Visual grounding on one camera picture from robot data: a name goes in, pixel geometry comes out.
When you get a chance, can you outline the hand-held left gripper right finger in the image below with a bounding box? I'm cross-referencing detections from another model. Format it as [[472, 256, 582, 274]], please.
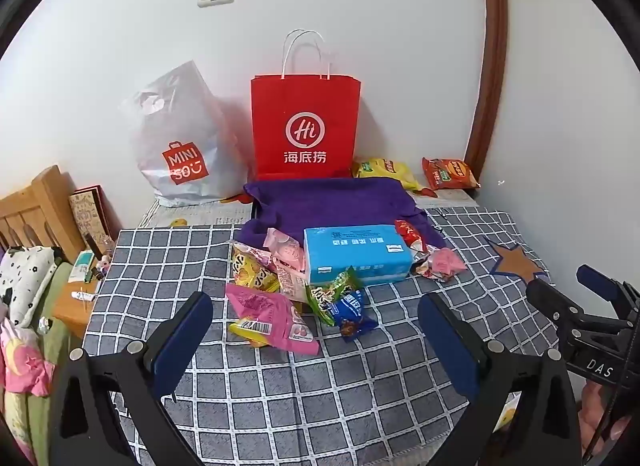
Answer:
[[417, 292, 583, 466]]

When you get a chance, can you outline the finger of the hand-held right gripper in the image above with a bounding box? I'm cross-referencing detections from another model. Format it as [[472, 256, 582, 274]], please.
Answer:
[[525, 278, 633, 341], [576, 264, 640, 319]]

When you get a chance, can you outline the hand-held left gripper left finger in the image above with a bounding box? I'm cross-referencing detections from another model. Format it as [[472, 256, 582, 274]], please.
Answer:
[[47, 291, 215, 466]]

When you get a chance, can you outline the pink white strawberry snack packet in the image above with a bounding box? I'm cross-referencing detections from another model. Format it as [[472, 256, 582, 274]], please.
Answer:
[[427, 248, 467, 281]]

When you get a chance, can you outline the bright pink peach snack packet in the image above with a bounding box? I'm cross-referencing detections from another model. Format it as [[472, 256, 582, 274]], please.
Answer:
[[225, 282, 321, 357]]

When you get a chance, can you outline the yellow snack packet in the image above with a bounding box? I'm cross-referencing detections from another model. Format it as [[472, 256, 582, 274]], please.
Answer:
[[230, 241, 281, 294]]

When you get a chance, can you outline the blue snack packet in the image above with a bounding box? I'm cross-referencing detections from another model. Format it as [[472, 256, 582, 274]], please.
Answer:
[[332, 291, 377, 343]]

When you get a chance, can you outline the red snack packet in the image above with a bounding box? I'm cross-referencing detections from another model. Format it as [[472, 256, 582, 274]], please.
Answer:
[[394, 220, 428, 253]]

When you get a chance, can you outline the pale pink starred snack packet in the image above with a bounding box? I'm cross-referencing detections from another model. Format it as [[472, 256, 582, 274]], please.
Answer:
[[274, 266, 313, 304]]

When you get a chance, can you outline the green snack packet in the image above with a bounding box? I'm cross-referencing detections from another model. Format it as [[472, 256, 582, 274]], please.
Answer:
[[305, 268, 368, 327]]

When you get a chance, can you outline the small pink snack packet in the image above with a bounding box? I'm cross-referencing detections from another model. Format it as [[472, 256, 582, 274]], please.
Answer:
[[264, 228, 306, 271]]

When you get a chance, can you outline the person's right hand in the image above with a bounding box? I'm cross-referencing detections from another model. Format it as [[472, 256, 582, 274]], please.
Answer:
[[577, 383, 633, 452]]

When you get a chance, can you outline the wooden nightstand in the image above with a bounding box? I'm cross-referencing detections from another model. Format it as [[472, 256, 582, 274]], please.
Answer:
[[51, 246, 118, 339]]

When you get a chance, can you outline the grey checked bed sheet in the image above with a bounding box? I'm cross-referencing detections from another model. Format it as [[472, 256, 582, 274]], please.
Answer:
[[82, 196, 566, 466]]

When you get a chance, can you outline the green white tube box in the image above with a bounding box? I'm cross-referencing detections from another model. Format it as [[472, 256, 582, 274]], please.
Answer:
[[67, 250, 96, 283]]

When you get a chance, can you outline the blue tissue pack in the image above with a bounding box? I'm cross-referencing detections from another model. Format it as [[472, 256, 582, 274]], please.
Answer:
[[303, 224, 415, 287]]

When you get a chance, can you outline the patterned notebook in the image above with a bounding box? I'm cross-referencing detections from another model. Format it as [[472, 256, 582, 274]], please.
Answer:
[[67, 185, 123, 257]]

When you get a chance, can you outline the pink star plush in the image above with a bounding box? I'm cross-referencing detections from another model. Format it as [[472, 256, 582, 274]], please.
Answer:
[[0, 318, 56, 397]]

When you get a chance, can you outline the orange chip bag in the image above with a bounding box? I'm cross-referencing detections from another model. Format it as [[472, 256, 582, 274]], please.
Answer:
[[421, 157, 482, 191]]

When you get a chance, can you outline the green bedding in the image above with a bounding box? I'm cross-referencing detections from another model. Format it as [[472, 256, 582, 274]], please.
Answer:
[[15, 261, 76, 466]]

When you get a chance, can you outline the white black-spotted plush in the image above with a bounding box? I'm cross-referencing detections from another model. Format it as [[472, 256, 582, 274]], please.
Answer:
[[0, 246, 63, 329]]

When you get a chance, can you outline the yellow chip bag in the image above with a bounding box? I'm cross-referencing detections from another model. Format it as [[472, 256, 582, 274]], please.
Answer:
[[351, 158, 423, 191]]

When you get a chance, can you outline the purple towel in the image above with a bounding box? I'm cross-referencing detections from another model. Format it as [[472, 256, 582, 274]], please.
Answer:
[[235, 177, 446, 251]]

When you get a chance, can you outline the wooden headboard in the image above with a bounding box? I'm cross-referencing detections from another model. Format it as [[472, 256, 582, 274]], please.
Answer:
[[0, 165, 86, 263]]

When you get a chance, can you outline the white plastic shopping bag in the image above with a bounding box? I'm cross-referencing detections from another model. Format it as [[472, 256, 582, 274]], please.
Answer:
[[119, 60, 251, 209]]

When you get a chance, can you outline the red paper bag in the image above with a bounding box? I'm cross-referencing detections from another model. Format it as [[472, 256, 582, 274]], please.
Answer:
[[250, 30, 362, 181]]

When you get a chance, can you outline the black cable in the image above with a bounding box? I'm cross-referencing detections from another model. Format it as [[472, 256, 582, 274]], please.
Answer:
[[584, 386, 632, 466]]

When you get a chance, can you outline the brown wooden door frame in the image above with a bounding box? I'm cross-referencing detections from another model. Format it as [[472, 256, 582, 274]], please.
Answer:
[[467, 0, 508, 187]]

